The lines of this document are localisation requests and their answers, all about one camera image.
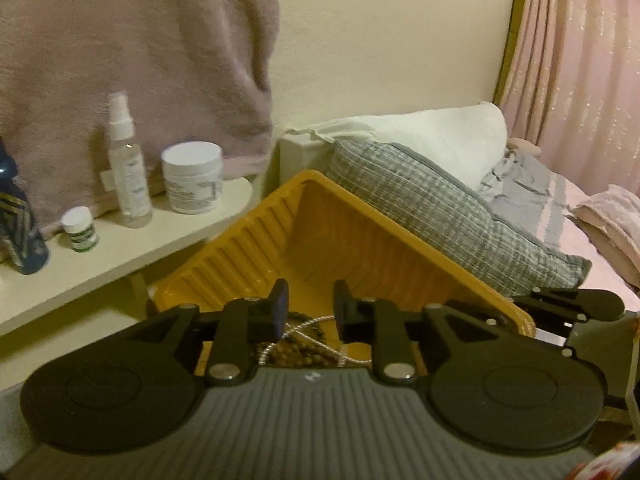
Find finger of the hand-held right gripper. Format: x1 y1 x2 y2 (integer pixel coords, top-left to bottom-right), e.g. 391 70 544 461
487 287 588 343

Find white pillow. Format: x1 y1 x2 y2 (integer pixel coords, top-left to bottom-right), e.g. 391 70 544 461
277 102 508 196

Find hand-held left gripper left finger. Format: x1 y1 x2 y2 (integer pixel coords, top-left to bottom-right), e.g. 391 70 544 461
125 279 291 387

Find pink folded blanket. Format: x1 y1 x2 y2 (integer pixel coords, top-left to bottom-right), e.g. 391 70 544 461
567 185 640 286

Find white bead string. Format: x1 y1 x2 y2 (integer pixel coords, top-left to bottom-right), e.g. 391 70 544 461
259 313 372 367

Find gold curtain frame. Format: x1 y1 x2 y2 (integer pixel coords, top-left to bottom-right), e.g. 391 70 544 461
492 0 532 106

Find pink curtain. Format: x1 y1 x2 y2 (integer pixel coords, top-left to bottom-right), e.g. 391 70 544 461
500 0 640 196

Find cream corner shelf unit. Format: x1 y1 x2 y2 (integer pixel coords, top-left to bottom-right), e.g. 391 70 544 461
0 176 255 336

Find pink towel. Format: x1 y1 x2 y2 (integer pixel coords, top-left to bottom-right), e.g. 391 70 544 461
0 0 281 226

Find orange plastic tray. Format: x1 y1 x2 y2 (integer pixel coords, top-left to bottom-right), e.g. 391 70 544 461
150 170 536 377

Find wooden bead necklace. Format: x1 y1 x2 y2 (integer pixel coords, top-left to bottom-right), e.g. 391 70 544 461
255 320 371 368

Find clear spray bottle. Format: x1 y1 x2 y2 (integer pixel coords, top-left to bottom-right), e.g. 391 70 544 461
107 92 153 228

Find white cream jar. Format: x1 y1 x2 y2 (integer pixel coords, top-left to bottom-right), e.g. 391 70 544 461
161 141 224 215

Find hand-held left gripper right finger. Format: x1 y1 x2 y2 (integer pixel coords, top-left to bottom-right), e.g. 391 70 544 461
334 280 501 385

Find pink bedsheet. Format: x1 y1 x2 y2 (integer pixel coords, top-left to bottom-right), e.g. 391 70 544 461
530 180 640 311

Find grey ruffled cloth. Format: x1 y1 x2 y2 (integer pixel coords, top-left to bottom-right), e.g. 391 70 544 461
477 150 571 248

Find small green jar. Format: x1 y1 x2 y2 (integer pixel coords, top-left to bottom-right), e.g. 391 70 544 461
61 207 100 252

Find grey woven pillow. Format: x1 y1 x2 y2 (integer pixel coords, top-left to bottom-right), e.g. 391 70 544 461
325 140 592 297

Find dark blue spray bottle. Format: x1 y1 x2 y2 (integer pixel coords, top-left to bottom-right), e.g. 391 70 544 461
0 140 51 275

